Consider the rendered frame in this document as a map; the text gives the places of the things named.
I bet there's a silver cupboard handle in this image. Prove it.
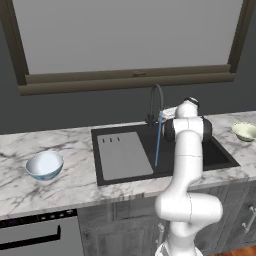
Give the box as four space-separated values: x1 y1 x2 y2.
241 206 256 234
156 222 166 247

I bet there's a black sink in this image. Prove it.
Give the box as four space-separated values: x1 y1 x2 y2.
90 121 241 187

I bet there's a grey dishwasher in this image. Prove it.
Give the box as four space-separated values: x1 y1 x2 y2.
0 208 85 256

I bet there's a black dishwasher handle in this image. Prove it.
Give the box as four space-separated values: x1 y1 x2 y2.
0 224 62 251

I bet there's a white and blue bowl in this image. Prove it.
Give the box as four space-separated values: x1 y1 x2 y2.
25 150 65 183

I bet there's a brown framed window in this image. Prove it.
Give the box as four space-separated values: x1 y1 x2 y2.
0 0 256 97

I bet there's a grey sink draining board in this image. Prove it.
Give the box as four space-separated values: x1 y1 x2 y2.
98 131 155 182

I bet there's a blue water stream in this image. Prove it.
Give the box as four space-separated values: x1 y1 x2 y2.
153 111 165 168

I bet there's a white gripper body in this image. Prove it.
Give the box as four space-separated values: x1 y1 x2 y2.
161 105 179 120

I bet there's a black curved tap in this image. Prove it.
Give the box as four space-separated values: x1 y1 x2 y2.
145 83 166 128

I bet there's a pale green bowl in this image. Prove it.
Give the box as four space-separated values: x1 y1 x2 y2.
231 122 256 143

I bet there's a grey cupboard door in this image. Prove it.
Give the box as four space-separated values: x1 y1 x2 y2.
216 181 256 253
79 213 168 256

